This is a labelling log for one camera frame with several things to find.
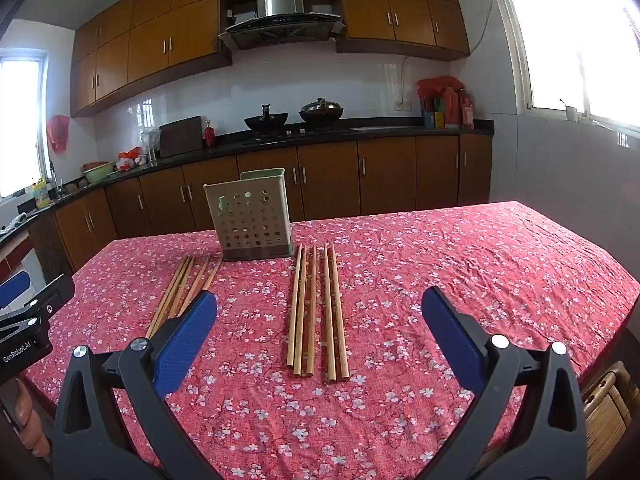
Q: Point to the blue and yellow box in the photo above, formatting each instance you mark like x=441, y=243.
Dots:
x=434, y=120

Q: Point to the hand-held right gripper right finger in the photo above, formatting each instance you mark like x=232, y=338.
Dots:
x=452, y=340

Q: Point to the large bright window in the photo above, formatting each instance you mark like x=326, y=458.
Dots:
x=575, y=35

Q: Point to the red and white plastic bag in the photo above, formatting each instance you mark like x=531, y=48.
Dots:
x=130, y=160

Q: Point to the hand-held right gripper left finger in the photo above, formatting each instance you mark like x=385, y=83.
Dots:
x=185, y=340

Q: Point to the red oil jug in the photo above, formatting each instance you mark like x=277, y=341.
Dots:
x=451, y=107

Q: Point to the beige perforated chopstick holder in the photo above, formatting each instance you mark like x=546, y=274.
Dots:
x=245, y=220

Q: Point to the small kitchen window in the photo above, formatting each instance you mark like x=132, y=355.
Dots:
x=20, y=120

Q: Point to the hanging red plastic bag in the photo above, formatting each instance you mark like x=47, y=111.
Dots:
x=58, y=132

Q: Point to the wok with glass lid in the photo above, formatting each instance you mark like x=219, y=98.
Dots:
x=321, y=110

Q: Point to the small red bottle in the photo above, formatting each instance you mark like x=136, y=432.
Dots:
x=209, y=136

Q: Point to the red bag on bottles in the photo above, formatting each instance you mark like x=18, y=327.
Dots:
x=437, y=85

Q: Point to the dark wooden cutting board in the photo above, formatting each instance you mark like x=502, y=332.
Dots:
x=181, y=136

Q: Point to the wooden base cabinets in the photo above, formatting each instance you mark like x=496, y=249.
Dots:
x=390, y=170

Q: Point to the wicker chair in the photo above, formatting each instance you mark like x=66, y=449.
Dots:
x=607, y=420

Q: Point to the black gas stove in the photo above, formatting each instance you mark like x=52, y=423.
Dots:
x=300, y=131

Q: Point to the person's left hand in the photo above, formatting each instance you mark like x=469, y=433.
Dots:
x=32, y=435

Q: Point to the metal faucet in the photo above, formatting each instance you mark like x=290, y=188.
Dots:
x=54, y=175

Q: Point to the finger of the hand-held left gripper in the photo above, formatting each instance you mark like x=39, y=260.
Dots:
x=12, y=290
x=52, y=297

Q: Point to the tall red bottle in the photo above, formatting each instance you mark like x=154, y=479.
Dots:
x=467, y=110

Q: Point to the green basin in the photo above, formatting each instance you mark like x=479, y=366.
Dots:
x=99, y=174

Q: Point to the steel range hood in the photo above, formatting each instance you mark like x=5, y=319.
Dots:
x=280, y=25

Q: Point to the black kitchen countertop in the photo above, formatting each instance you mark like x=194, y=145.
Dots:
x=400, y=130

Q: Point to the yellow dish soap bottle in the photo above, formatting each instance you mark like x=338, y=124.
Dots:
x=41, y=196

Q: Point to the white cup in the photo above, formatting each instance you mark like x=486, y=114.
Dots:
x=571, y=113

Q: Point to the red floral tablecloth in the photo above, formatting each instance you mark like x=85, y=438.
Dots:
x=400, y=285

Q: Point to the white wall socket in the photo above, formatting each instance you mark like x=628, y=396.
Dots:
x=403, y=106

